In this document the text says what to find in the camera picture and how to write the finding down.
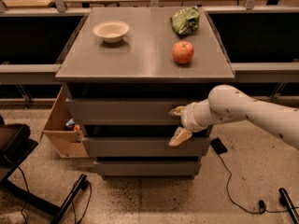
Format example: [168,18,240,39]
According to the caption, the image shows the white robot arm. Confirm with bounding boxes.
[168,85,299,149]

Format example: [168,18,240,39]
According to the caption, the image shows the grey drawer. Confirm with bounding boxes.
[66,98,192,125]
[82,137,210,157]
[93,161,201,177]

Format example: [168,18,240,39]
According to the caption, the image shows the cardboard box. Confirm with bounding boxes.
[43,89,87,158]

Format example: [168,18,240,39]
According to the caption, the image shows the grey right rail frame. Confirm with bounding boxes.
[204,6,299,82]

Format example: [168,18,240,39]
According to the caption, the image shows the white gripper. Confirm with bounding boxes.
[168,103,207,147]

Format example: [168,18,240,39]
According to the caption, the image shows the grey top drawer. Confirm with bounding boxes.
[66,98,192,125]

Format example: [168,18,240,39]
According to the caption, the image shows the red apple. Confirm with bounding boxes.
[172,41,194,64]

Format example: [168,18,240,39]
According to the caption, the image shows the black bar on floor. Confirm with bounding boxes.
[278,188,299,224]

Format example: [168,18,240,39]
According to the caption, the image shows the grey bottom drawer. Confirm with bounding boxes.
[93,161,201,177]

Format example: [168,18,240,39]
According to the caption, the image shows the grey left rail frame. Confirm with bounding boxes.
[0,8,90,84]

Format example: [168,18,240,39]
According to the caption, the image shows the grey middle drawer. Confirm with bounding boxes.
[82,137,210,157]

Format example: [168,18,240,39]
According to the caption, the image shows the grey rail frame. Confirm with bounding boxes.
[0,8,90,84]
[204,6,299,82]

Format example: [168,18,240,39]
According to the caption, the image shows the grey drawer cabinet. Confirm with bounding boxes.
[55,6,235,180]

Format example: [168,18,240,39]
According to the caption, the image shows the white bowl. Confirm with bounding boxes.
[93,21,130,43]

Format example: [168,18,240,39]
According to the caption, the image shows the black floor cable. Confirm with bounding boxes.
[218,154,299,215]

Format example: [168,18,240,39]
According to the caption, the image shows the black power adapter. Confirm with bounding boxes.
[210,138,228,155]

